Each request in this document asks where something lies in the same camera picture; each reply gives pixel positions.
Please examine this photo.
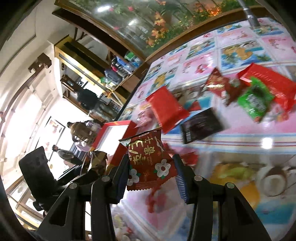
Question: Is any brown snack packet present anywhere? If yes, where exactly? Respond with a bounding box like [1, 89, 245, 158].
[88, 151, 107, 176]

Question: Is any dark red flower snack packet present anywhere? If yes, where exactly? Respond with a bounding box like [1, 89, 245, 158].
[119, 128, 177, 191]

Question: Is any black snack packet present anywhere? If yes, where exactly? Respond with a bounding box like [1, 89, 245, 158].
[181, 108, 224, 144]

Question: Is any green snack packet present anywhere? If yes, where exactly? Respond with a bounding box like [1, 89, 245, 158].
[237, 76, 274, 123]

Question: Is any large red foil packet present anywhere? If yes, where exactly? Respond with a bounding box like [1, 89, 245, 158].
[237, 63, 295, 112]

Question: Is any red white heart snack packet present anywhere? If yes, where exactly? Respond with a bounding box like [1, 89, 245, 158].
[164, 143, 199, 168]

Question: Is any red gift box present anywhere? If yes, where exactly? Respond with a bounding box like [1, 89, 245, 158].
[90, 120, 138, 166]

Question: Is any person in brown jacket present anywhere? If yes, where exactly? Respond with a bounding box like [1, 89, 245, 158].
[67, 122, 96, 145]

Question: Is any person in dark jacket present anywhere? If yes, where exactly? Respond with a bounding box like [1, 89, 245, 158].
[77, 89, 98, 110]

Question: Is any floral plastic tablecloth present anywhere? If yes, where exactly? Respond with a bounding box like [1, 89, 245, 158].
[120, 18, 295, 240]

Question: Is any silver flashlight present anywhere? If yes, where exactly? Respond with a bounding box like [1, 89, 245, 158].
[238, 0, 260, 29]

